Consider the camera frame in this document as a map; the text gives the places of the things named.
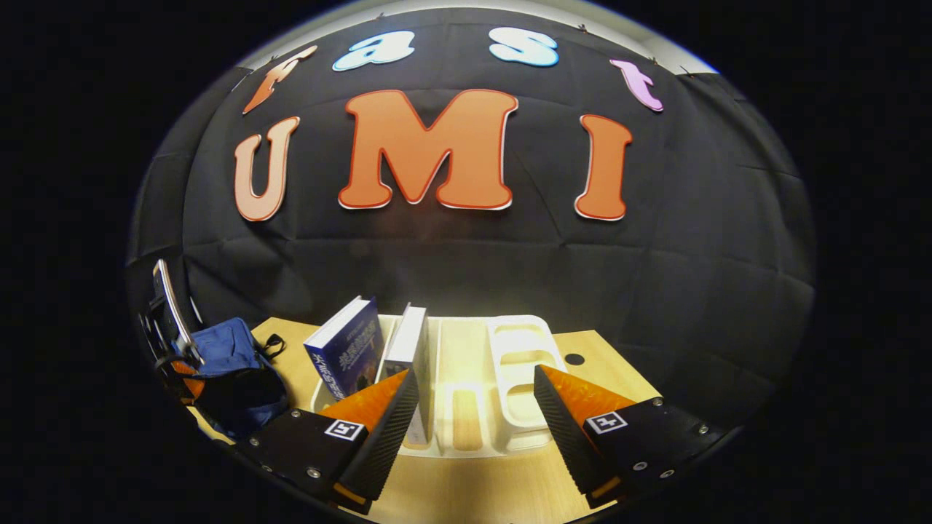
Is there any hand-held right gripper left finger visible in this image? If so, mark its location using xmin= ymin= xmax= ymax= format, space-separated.
xmin=246 ymin=368 xmax=422 ymax=516

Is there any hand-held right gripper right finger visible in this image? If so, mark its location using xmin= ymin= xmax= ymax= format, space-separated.
xmin=533 ymin=364 xmax=730 ymax=510

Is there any dark blue schoolbag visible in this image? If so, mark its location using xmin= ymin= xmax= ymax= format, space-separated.
xmin=169 ymin=316 xmax=292 ymax=442

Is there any white plastic bookshelf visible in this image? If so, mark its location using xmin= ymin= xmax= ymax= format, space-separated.
xmin=309 ymin=313 xmax=570 ymax=461

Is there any white book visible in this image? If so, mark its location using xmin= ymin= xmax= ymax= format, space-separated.
xmin=380 ymin=303 xmax=432 ymax=446

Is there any blue book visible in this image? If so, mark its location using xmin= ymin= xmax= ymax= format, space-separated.
xmin=304 ymin=295 xmax=385 ymax=402

